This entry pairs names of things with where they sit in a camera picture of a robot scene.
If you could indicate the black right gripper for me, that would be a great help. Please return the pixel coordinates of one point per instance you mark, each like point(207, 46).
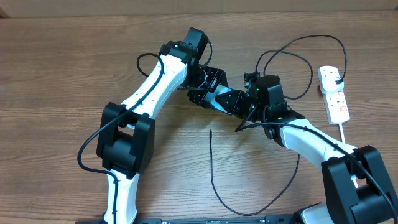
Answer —
point(231, 104)

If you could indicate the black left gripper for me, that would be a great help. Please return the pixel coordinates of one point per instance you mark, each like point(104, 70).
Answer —
point(216, 75)

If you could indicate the blue Galaxy smartphone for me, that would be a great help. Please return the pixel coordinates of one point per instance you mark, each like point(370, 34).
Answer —
point(220, 99)

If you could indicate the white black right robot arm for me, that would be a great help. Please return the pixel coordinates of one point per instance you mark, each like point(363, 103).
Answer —
point(357, 186)

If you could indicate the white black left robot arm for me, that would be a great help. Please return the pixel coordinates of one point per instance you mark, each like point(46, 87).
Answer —
point(127, 131)

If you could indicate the white charger plug adapter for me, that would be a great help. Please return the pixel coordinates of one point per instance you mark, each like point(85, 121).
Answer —
point(330, 85)

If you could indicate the white power strip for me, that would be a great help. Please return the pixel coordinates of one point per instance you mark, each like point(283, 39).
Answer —
point(335, 103)

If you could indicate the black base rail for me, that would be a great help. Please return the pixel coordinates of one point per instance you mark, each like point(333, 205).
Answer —
point(268, 219)

